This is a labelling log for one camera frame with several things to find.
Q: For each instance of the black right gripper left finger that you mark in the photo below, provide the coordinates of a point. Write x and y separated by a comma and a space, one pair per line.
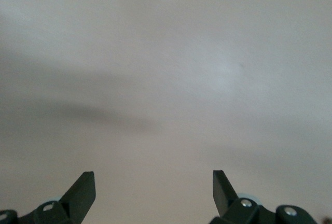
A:
80, 195

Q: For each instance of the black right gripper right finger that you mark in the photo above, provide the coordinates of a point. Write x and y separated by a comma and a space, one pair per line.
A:
223, 198

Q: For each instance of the brown table cover mat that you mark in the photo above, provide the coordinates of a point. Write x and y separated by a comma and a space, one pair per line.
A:
166, 53

